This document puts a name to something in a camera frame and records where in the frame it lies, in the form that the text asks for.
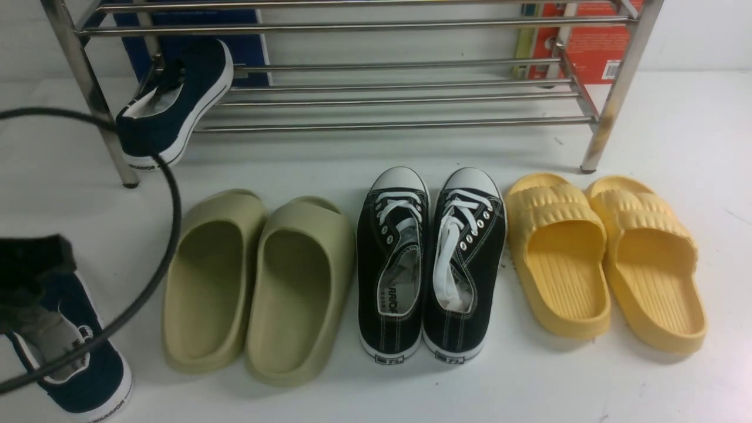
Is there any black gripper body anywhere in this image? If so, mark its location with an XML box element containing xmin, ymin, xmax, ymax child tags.
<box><xmin>1</xmin><ymin>234</ymin><xmax>77</xmax><ymax>334</ymax></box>

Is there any navy slip-on shoe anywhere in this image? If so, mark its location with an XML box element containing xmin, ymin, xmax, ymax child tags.
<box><xmin>115</xmin><ymin>38</ymin><xmax>234</xmax><ymax>170</ymax></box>
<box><xmin>3</xmin><ymin>270</ymin><xmax>133</xmax><ymax>423</ymax></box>

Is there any stainless steel shoe rack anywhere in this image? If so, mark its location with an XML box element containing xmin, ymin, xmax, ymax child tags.
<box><xmin>41</xmin><ymin>1</ymin><xmax>664</xmax><ymax>189</ymax></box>

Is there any blue box behind rack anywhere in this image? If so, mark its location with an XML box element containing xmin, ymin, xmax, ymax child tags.
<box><xmin>122</xmin><ymin>9</ymin><xmax>273</xmax><ymax>88</ymax></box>

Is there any red box behind rack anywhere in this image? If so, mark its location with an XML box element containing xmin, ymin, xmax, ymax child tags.
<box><xmin>515</xmin><ymin>1</ymin><xmax>629</xmax><ymax>84</ymax></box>

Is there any olive green slide left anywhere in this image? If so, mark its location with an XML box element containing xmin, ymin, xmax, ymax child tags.
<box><xmin>162</xmin><ymin>189</ymin><xmax>267</xmax><ymax>374</ymax></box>

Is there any olive green slide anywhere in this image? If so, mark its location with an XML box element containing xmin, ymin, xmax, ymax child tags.
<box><xmin>162</xmin><ymin>189</ymin><xmax>267</xmax><ymax>374</ymax></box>
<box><xmin>246</xmin><ymin>196</ymin><xmax>355</xmax><ymax>387</ymax></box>

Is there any olive green slide right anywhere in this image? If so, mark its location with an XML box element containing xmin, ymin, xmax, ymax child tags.
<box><xmin>246</xmin><ymin>196</ymin><xmax>355</xmax><ymax>387</ymax></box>

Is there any black canvas sneaker left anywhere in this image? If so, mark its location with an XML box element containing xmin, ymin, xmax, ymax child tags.
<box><xmin>355</xmin><ymin>166</ymin><xmax>431</xmax><ymax>366</ymax></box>

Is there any black canvas sneaker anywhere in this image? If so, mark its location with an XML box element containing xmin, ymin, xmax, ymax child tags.
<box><xmin>355</xmin><ymin>166</ymin><xmax>431</xmax><ymax>366</ymax></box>
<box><xmin>422</xmin><ymin>167</ymin><xmax>508</xmax><ymax>365</ymax></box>

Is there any black canvas sneaker right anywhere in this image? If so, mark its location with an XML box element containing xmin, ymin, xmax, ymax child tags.
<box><xmin>422</xmin><ymin>167</ymin><xmax>508</xmax><ymax>365</ymax></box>

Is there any yellow slide left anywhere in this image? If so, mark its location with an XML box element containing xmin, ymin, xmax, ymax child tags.
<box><xmin>504</xmin><ymin>172</ymin><xmax>612</xmax><ymax>340</ymax></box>

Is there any yellow slide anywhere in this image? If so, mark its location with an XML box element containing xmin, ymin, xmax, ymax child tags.
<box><xmin>504</xmin><ymin>172</ymin><xmax>612</xmax><ymax>340</ymax></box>
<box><xmin>586</xmin><ymin>176</ymin><xmax>707</xmax><ymax>354</ymax></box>

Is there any yellow slide right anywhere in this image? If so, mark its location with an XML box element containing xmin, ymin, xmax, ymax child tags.
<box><xmin>586</xmin><ymin>176</ymin><xmax>707</xmax><ymax>354</ymax></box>

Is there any black cable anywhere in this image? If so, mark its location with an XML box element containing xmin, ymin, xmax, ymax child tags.
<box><xmin>0</xmin><ymin>107</ymin><xmax>183</xmax><ymax>394</ymax></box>

